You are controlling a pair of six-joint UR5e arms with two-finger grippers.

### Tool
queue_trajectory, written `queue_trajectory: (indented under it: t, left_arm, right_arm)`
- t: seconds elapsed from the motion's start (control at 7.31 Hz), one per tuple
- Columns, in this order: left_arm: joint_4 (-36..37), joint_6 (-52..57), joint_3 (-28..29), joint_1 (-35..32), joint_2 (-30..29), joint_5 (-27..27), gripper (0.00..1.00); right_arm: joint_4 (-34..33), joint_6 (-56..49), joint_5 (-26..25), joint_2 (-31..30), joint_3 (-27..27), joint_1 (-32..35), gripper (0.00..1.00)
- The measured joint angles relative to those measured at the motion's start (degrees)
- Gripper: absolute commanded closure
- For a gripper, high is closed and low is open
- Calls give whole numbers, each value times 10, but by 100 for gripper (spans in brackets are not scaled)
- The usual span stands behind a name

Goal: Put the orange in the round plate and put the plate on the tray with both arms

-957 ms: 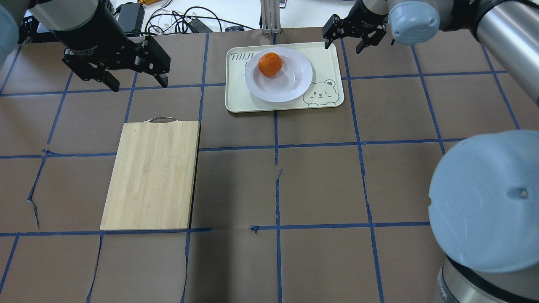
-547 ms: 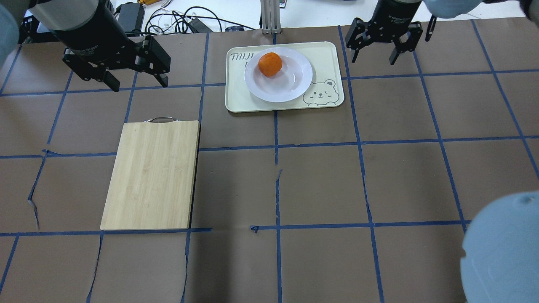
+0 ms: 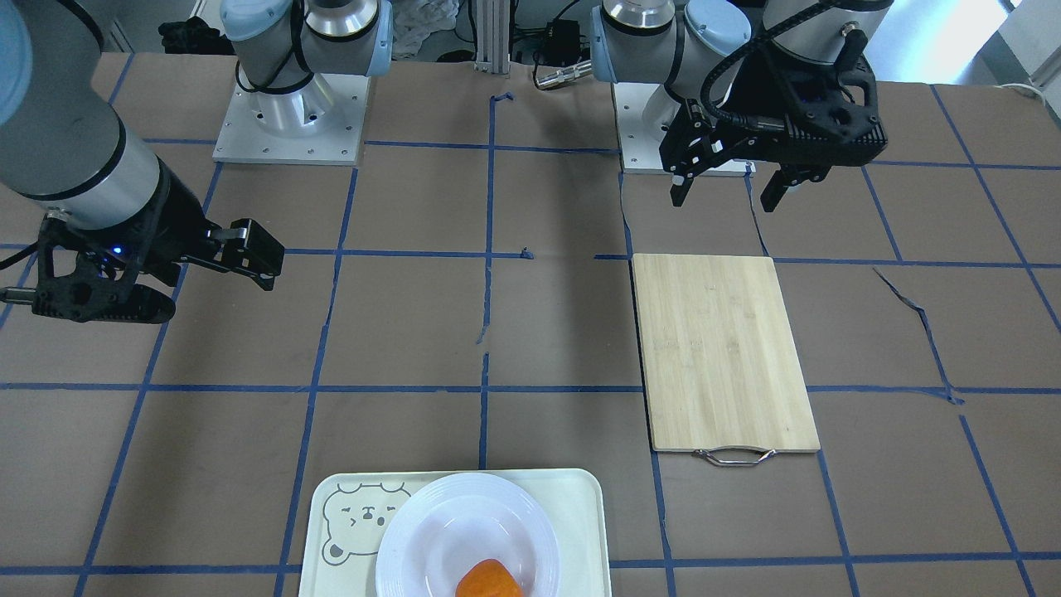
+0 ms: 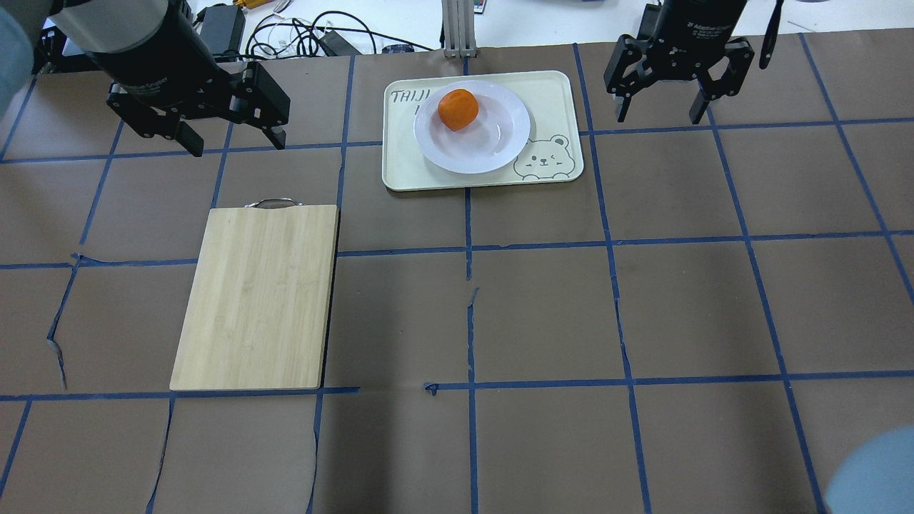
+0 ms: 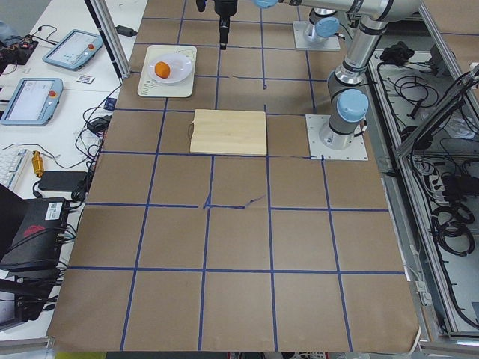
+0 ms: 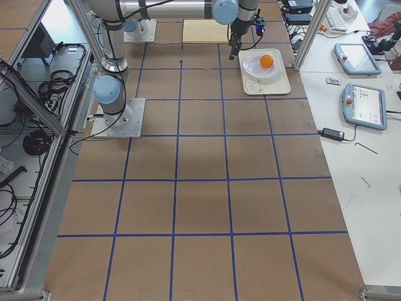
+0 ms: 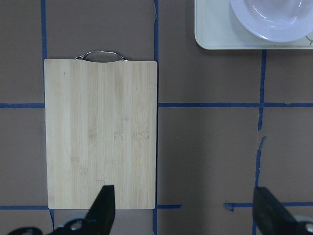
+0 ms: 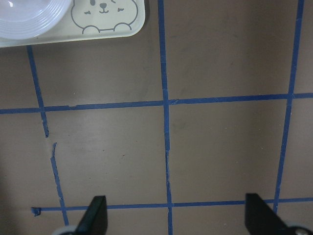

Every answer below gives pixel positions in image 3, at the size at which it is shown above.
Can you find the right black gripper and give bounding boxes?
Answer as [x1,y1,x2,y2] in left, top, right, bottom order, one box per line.
[149,163,285,291]

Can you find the black power adapter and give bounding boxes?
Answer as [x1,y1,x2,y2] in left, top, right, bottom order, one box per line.
[540,18,581,66]

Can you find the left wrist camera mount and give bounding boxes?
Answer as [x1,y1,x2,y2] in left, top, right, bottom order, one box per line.
[719,41,888,166]

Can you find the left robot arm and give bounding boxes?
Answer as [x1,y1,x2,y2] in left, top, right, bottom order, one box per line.
[591,1,891,212]

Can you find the cream bear tray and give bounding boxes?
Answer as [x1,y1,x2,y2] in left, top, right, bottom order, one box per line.
[299,468,613,596]

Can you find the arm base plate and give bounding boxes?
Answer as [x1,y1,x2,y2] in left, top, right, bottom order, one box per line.
[612,80,747,177]
[212,73,372,166]

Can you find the aluminium frame post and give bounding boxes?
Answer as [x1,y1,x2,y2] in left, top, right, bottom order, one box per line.
[473,0,511,78]

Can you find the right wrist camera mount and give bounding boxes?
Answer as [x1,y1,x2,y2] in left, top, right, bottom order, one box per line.
[30,216,176,324]

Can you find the bamboo cutting board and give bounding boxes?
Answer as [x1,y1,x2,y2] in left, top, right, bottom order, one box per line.
[632,253,820,466]

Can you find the white round plate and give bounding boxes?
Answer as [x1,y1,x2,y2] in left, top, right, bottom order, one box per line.
[375,472,561,596]

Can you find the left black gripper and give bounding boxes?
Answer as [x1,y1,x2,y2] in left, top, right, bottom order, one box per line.
[660,99,830,214]

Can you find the orange fruit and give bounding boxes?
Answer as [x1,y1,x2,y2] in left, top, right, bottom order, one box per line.
[455,559,525,597]

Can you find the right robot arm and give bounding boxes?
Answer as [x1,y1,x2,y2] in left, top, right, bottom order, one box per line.
[2,1,393,289]

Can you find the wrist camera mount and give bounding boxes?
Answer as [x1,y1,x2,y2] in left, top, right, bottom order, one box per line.
[30,216,176,324]
[719,41,888,166]

